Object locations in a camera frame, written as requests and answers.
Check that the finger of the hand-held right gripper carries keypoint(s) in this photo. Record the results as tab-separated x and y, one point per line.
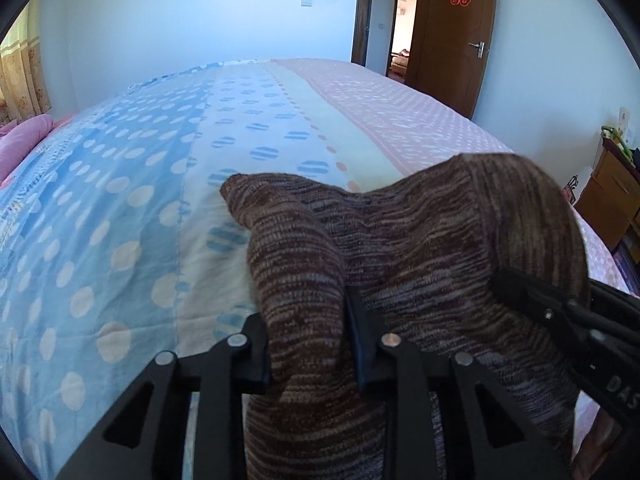
535	302

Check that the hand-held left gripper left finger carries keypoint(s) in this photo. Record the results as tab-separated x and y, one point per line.
255	360

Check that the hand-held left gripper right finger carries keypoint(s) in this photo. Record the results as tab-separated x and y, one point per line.
357	330

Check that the brown knit sweater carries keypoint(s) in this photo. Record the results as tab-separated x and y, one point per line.
415	240

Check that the person's right forearm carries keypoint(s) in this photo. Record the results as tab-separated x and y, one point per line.
600	440

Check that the wooden nightstand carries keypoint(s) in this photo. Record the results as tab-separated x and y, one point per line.
615	185

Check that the green object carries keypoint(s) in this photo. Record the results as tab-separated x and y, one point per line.
616	139

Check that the blue polka dot blanket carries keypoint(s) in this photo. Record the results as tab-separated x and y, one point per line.
100	210

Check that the brown wooden door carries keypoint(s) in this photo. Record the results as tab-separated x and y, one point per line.
440	50

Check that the orange sofa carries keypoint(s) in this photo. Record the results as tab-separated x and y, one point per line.
400	61

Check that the folded pink quilt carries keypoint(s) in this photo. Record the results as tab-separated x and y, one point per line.
20	145

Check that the beige floral curtain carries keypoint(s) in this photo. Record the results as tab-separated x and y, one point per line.
25	75

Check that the white wall socket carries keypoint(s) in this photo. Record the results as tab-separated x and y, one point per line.
624	119

